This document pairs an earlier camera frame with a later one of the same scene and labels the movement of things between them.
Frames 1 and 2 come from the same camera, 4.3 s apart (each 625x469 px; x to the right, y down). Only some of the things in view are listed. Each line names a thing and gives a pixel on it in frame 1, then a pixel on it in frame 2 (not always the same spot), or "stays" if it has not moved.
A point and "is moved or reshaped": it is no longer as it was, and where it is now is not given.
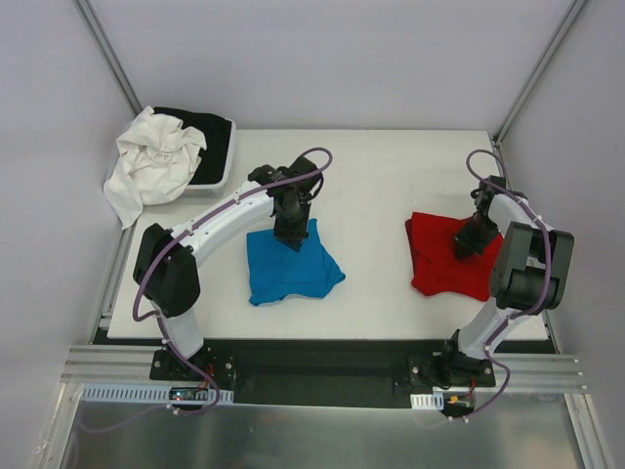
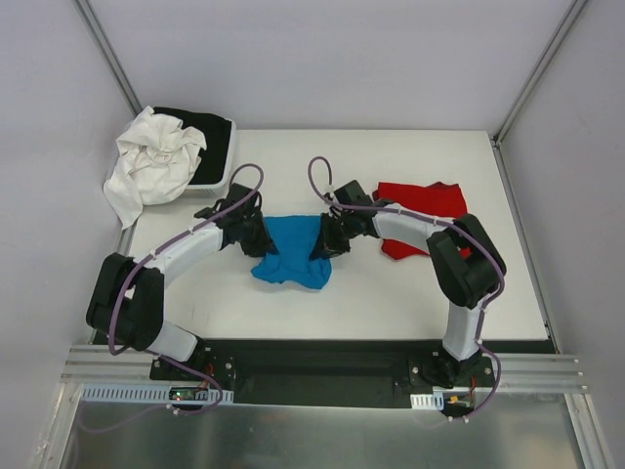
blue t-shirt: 277,271 is moved or reshaped
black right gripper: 467,239 -> 330,237
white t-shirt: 157,156 stays
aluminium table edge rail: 134,365 stays
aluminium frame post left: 109,55 stays
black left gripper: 290,234 -> 257,236
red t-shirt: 436,267 is moved or reshaped
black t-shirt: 215,132 stays
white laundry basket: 202,190 stays
